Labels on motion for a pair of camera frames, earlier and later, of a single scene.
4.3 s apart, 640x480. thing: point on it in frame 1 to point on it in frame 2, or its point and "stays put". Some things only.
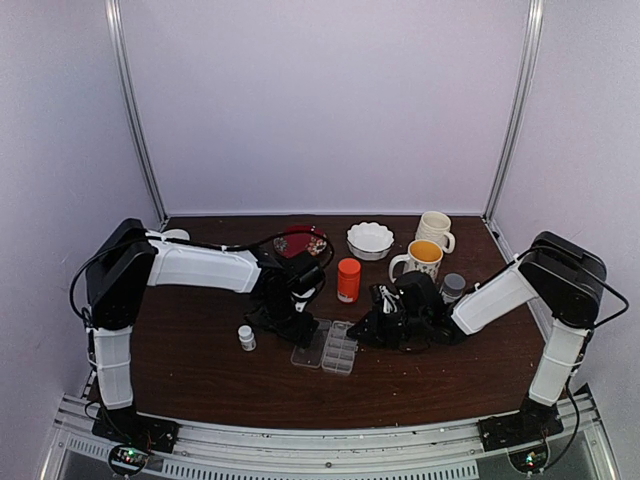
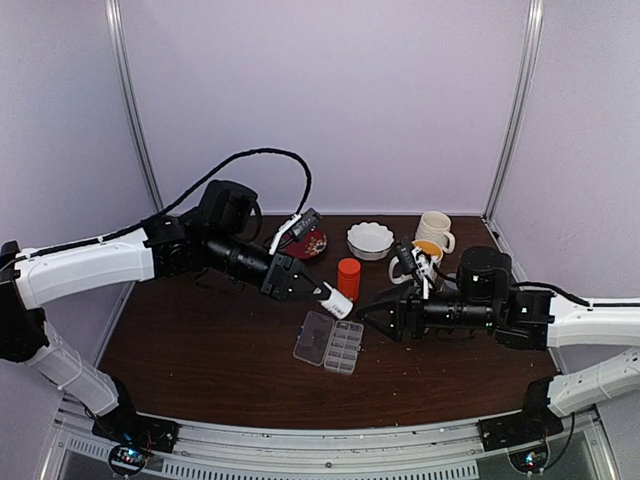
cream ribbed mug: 435,226 stays put
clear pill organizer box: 331,349 stays put
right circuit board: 530,460 stays put
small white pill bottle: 247,338 to 336,304
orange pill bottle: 349,270 stays put
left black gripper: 301,335 to 284,271
